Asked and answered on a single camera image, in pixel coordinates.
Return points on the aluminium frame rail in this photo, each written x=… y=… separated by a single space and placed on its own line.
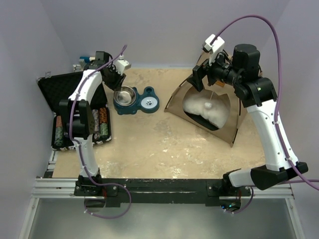
x=48 y=187

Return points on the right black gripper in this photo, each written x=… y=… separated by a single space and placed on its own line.
x=199 y=71

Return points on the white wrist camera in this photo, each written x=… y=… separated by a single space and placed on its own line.
x=121 y=65
x=213 y=46

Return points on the beige patterned pet cushion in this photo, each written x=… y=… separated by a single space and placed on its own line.
x=193 y=103

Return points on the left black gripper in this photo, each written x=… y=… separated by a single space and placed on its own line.
x=118 y=84

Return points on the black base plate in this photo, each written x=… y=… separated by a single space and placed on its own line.
x=157 y=191

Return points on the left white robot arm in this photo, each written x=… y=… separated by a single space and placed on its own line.
x=78 y=119

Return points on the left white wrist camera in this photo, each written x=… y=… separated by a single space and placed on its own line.
x=121 y=65

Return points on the white pompom tent toy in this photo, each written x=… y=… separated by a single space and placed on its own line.
x=208 y=102

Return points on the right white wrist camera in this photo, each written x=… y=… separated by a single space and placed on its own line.
x=213 y=46

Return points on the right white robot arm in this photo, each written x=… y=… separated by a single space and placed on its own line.
x=259 y=97

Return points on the blue and white box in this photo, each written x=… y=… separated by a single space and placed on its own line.
x=83 y=61

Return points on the teal pet bowl stand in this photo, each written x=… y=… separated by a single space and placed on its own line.
x=132 y=109

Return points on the steel pet bowl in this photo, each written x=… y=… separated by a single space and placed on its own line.
x=125 y=96

